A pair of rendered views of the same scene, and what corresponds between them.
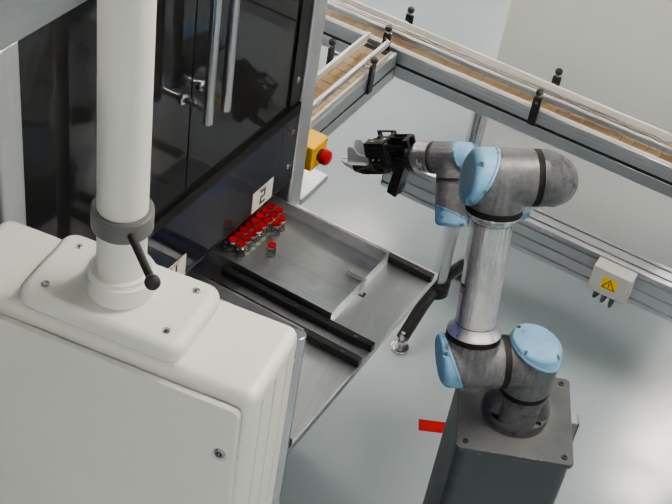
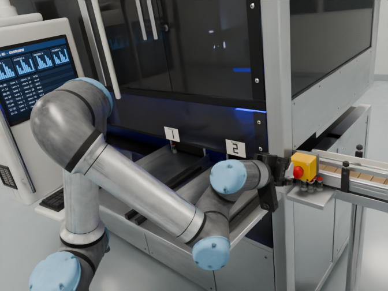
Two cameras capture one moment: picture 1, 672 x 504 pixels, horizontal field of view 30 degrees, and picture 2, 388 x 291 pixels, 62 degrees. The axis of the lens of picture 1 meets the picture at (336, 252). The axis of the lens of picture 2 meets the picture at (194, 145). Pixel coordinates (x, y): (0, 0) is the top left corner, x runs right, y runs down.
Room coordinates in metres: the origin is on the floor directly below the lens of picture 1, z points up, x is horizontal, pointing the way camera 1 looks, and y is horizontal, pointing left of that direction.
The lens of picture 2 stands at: (2.48, -0.87, 1.54)
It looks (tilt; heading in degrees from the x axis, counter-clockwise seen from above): 24 degrees down; 111
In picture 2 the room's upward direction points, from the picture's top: 9 degrees counter-clockwise
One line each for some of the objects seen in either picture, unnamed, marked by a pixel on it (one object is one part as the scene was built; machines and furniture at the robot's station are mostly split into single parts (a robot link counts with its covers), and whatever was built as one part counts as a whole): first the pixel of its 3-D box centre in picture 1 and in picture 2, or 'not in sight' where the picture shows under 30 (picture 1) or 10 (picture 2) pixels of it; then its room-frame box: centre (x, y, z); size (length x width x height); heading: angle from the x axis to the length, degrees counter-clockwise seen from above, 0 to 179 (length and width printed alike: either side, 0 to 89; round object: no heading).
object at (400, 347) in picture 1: (434, 295); not in sight; (3.04, -0.34, 0.07); 0.50 x 0.08 x 0.14; 155
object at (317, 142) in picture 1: (307, 148); (303, 165); (2.48, 0.11, 1.00); 0.08 x 0.07 x 0.07; 65
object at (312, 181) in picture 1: (291, 178); (313, 192); (2.51, 0.14, 0.87); 0.14 x 0.13 x 0.02; 65
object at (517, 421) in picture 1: (519, 396); not in sight; (1.92, -0.45, 0.84); 0.15 x 0.15 x 0.10
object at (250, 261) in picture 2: not in sight; (186, 171); (1.68, 0.99, 0.44); 2.06 x 1.00 x 0.88; 155
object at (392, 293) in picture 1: (273, 313); (179, 190); (2.02, 0.11, 0.87); 0.70 x 0.48 x 0.02; 155
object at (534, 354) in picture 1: (528, 360); (61, 286); (1.92, -0.45, 0.96); 0.13 x 0.12 x 0.14; 102
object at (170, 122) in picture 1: (112, 127); (122, 19); (1.76, 0.42, 1.51); 0.47 x 0.01 x 0.59; 155
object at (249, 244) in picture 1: (259, 233); not in sight; (2.24, 0.18, 0.90); 0.18 x 0.02 x 0.05; 155
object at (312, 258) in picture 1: (298, 255); (220, 191); (2.19, 0.09, 0.90); 0.34 x 0.26 x 0.04; 65
